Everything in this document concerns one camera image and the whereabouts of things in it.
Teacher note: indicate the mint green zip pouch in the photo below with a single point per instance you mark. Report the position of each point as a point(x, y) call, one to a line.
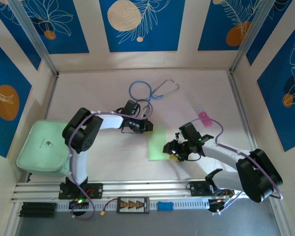
point(34, 147)

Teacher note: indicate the black ribbed block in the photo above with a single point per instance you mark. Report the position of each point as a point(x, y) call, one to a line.
point(38, 210)

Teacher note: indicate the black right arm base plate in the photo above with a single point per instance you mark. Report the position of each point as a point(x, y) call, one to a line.
point(195, 189)

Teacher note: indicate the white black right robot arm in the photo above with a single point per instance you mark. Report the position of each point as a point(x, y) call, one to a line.
point(223, 153)

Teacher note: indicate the aluminium table side rail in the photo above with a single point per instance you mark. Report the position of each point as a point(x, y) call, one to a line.
point(245, 123)
point(50, 98)

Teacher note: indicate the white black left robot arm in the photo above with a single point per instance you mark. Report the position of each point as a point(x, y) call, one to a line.
point(78, 167)

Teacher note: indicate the circuit board with green light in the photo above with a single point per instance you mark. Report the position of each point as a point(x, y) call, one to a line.
point(76, 204)

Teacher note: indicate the light green cloth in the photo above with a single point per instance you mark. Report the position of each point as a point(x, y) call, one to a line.
point(157, 147)

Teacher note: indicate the aluminium mounting rail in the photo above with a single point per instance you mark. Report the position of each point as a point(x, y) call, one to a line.
point(142, 187)

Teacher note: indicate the black power distribution board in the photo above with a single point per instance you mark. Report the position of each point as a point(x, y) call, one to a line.
point(132, 205)

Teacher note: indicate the blue stethoscope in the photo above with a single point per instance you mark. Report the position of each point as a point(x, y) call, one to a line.
point(157, 96)

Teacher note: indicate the aluminium frame post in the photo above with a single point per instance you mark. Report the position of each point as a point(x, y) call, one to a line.
point(252, 34)
point(33, 34)

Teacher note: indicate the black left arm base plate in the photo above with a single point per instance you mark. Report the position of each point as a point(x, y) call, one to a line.
point(96, 190)

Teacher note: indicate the blue bone-shaped clip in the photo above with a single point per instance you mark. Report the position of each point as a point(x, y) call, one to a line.
point(165, 206)

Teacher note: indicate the pink clear plastic case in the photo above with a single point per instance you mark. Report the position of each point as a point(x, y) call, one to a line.
point(205, 122)

